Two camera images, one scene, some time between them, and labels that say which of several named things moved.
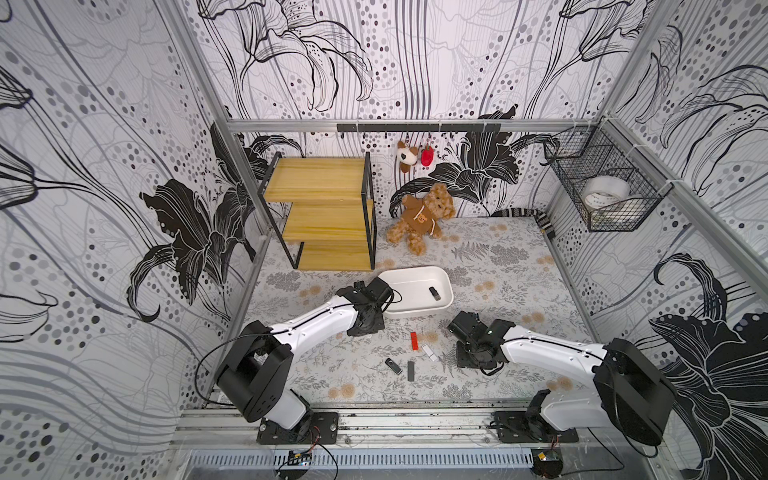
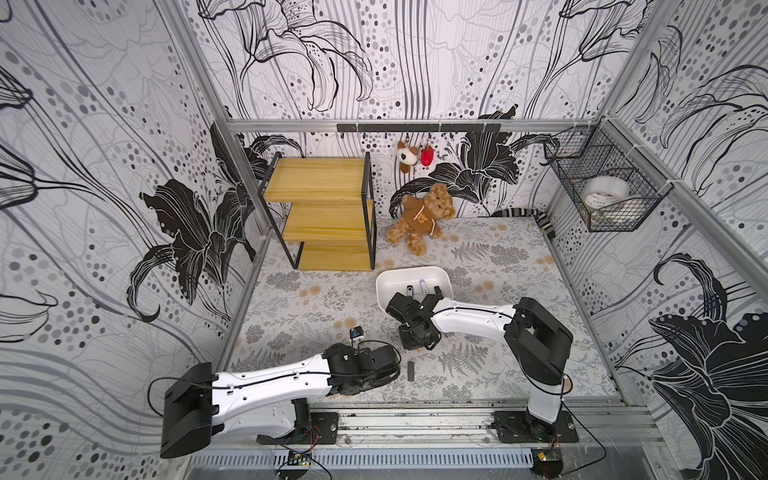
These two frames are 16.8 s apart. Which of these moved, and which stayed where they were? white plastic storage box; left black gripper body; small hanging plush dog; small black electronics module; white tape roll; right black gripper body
Moved: right black gripper body; left black gripper body
Stayed: white tape roll; small hanging plush dog; white plastic storage box; small black electronics module
